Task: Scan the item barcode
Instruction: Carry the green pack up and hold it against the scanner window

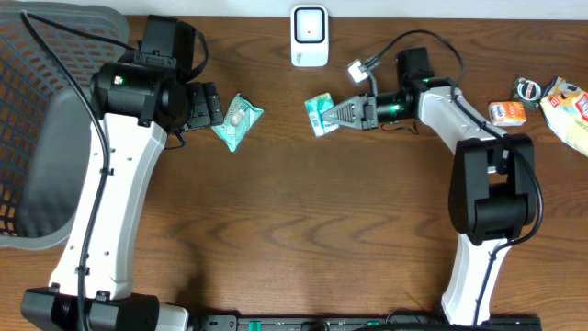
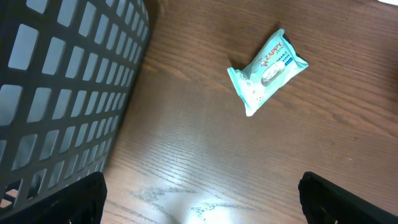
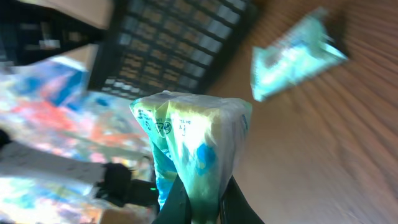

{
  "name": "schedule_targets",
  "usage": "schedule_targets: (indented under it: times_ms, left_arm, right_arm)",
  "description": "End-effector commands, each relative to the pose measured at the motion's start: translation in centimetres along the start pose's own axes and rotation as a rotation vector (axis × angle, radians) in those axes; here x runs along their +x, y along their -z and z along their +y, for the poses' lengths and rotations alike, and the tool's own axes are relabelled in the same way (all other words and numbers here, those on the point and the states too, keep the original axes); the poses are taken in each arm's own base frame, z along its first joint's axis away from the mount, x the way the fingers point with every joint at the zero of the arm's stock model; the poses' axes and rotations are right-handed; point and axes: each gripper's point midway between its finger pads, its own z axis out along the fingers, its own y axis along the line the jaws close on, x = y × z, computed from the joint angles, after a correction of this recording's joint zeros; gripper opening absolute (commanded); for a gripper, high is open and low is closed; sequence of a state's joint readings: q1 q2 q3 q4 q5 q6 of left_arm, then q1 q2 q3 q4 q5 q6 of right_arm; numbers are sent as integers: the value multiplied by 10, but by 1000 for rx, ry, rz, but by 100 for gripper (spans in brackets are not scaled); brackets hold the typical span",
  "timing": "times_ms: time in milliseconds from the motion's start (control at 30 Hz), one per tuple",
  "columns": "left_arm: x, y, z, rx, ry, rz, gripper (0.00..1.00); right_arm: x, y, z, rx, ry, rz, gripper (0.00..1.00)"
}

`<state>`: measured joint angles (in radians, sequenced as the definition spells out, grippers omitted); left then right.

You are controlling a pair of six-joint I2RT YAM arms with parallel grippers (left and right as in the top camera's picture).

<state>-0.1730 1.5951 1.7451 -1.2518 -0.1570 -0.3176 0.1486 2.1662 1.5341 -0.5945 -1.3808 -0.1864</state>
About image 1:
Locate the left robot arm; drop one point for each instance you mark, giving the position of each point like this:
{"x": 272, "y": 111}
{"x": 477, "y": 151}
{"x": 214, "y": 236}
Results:
{"x": 134, "y": 103}

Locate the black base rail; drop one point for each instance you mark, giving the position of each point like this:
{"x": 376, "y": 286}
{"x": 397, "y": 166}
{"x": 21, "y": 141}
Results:
{"x": 399, "y": 320}

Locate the mint Zappy wipes packet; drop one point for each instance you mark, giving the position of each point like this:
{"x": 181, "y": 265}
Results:
{"x": 239, "y": 119}

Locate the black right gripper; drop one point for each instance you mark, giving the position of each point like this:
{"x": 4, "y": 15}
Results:
{"x": 360, "y": 112}

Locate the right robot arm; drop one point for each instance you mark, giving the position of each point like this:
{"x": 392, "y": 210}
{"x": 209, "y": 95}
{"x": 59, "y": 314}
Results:
{"x": 494, "y": 199}

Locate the orange tissue pack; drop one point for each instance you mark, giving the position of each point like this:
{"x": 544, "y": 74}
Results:
{"x": 507, "y": 113}

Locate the teal tissue pack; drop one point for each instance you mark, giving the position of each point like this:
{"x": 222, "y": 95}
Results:
{"x": 315, "y": 107}

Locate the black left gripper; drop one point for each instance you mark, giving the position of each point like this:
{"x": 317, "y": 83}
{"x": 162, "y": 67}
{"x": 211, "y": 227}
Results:
{"x": 209, "y": 105}

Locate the Zam-Buk ointment tin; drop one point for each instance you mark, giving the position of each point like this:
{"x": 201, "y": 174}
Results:
{"x": 528, "y": 92}

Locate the white barcode scanner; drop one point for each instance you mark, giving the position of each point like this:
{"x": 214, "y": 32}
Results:
{"x": 309, "y": 36}

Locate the large yellow wipes packet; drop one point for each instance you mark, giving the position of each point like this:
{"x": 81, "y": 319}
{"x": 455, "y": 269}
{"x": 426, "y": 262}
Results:
{"x": 564, "y": 106}

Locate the grey plastic mesh basket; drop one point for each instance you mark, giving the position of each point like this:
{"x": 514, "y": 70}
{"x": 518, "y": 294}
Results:
{"x": 45, "y": 129}

